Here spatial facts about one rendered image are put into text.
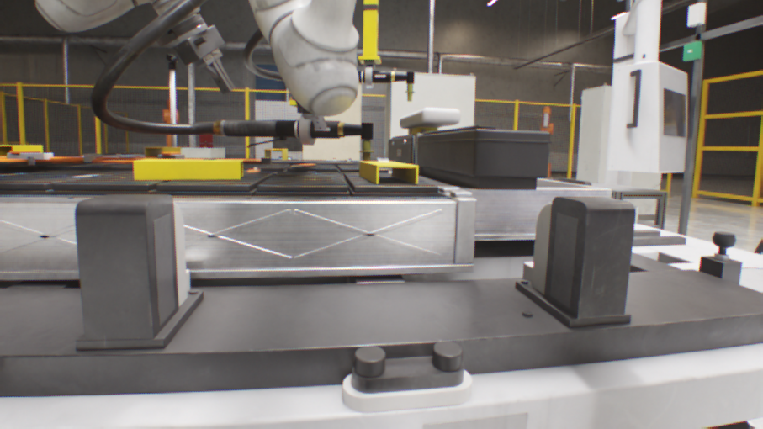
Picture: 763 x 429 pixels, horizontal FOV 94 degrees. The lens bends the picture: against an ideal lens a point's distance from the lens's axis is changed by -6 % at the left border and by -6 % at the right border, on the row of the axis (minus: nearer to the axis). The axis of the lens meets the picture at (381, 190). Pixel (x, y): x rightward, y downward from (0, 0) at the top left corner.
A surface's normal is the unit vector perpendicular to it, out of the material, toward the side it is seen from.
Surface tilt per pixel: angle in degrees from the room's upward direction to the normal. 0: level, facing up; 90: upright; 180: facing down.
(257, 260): 90
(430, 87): 90
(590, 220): 90
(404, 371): 0
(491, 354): 90
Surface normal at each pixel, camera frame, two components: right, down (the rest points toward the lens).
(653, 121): -0.83, 0.04
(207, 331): 0.02, -0.99
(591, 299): 0.15, 0.11
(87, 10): 0.58, 0.78
